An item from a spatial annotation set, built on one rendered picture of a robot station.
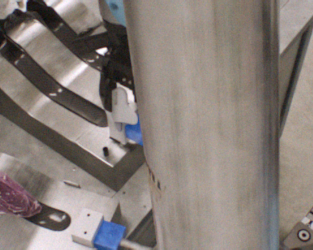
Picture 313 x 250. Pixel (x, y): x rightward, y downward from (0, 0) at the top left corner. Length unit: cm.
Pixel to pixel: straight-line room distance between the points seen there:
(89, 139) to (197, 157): 65
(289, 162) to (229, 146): 172
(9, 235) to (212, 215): 61
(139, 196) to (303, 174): 111
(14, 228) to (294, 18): 80
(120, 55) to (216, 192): 51
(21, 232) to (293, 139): 137
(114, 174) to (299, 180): 115
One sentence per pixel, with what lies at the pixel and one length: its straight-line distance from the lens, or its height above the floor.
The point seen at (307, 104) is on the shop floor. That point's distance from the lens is 219.
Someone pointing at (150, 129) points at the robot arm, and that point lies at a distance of 30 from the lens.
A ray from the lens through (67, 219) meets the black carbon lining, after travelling 90.
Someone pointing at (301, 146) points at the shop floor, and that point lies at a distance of 205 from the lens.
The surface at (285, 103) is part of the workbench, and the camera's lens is 183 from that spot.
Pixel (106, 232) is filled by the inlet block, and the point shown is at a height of 87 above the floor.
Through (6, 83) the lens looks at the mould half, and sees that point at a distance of 102.
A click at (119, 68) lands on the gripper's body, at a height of 108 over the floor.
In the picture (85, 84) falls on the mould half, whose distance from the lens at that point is 102.
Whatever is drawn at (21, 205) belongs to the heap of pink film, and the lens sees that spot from 90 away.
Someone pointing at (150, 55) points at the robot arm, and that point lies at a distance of 27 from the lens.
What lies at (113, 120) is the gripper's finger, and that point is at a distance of 85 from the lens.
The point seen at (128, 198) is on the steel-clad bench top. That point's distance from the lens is 96.
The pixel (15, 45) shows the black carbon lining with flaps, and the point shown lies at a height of 93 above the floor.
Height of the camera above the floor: 164
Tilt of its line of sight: 53 degrees down
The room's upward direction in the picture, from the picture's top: 2 degrees counter-clockwise
